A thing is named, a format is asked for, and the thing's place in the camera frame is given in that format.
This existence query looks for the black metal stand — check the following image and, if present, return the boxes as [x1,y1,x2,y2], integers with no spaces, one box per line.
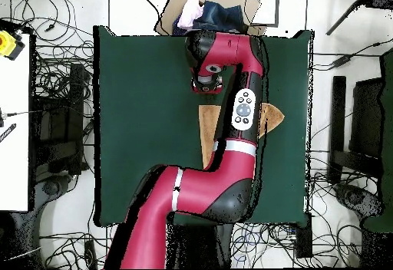
[30,62,94,177]
[327,75,385,186]

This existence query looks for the black rectangular box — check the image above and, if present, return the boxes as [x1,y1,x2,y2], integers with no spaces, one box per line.
[295,212,314,259]

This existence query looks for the white side table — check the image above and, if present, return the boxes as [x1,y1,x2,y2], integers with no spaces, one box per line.
[0,32,31,212]

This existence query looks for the cardboard box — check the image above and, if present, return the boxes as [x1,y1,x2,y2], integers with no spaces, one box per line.
[153,0,269,37]

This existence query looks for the green cloth-covered table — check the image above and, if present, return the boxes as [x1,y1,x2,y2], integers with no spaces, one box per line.
[362,48,393,233]

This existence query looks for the dark green table cloth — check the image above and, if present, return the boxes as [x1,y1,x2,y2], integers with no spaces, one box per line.
[92,25,315,229]

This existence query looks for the blue jeans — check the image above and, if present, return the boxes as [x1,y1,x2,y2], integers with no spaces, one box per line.
[192,0,249,35]

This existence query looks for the tan terry towel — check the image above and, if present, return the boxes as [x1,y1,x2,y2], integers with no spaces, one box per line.
[198,102,286,170]

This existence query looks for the pale pink garment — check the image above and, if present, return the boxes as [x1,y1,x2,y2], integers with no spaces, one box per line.
[177,0,206,31]

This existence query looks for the blue and black cable tangle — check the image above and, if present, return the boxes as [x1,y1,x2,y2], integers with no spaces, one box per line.
[230,222,297,269]

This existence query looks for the black tripod stand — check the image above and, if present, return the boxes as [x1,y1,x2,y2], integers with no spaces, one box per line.
[325,0,393,37]

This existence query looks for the round black base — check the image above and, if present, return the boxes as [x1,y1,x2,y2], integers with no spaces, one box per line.
[333,183,385,223]
[41,176,64,198]

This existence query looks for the purple dotted garment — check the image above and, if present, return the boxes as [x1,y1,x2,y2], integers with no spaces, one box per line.
[171,15,193,37]

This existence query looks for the black power strip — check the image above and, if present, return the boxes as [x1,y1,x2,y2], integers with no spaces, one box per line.
[83,239,98,269]

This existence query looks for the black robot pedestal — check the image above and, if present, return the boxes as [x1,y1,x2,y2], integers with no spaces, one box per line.
[167,222,234,269]

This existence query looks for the yellow emergency stop button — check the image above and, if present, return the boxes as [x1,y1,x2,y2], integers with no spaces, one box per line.
[0,29,26,61]

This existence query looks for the black striped tool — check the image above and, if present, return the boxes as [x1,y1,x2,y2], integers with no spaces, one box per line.
[0,123,18,144]

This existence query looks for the black power adapter cable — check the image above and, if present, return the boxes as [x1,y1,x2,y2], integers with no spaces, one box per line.
[312,38,393,71]

